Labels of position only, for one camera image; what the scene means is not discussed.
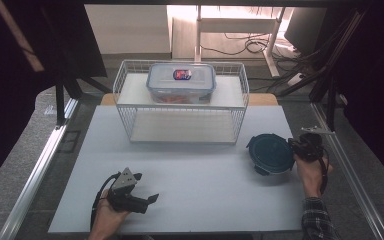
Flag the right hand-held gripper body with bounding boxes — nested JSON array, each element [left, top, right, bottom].
[[294, 126, 336, 163]]

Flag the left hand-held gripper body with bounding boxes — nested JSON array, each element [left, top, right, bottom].
[[108, 167, 148, 214]]

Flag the dark round lidded food container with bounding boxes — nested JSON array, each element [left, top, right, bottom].
[[245, 133, 296, 177]]

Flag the white wire two-tier rack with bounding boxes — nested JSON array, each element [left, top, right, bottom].
[[112, 59, 250, 145]]

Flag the clear rectangular lidded food container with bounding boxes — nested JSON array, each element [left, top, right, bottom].
[[145, 62, 218, 105]]

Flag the person's left hand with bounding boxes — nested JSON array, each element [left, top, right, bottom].
[[91, 189, 131, 234]]

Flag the person's right hand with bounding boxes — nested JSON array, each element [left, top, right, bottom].
[[294, 155, 333, 198]]

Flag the black metal stand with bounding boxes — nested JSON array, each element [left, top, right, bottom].
[[276, 8, 369, 135], [55, 78, 113, 128]]

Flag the wooden table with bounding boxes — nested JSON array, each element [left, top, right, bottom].
[[99, 92, 279, 107]]

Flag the white power strip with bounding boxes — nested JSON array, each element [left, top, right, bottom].
[[287, 72, 305, 87]]

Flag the black curtain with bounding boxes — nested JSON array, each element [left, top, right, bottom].
[[0, 0, 108, 195], [326, 0, 384, 192]]

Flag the dark monitor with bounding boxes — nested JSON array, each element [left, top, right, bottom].
[[284, 6, 328, 57]]

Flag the white cabinet panel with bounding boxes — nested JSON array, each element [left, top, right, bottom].
[[84, 4, 173, 56]]

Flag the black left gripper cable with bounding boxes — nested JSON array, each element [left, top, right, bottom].
[[90, 171, 122, 231]]

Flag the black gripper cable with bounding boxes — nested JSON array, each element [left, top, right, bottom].
[[317, 149, 331, 195], [90, 171, 122, 231]]

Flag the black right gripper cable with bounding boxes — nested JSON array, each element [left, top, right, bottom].
[[317, 149, 331, 195]]

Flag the aluminium rail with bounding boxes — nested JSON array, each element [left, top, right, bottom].
[[310, 102, 384, 240], [0, 98, 80, 240]]

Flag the black cables on floor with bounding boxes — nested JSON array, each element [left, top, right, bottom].
[[200, 31, 273, 57]]

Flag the white desk frame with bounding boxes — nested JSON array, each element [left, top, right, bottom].
[[194, 4, 287, 78]]

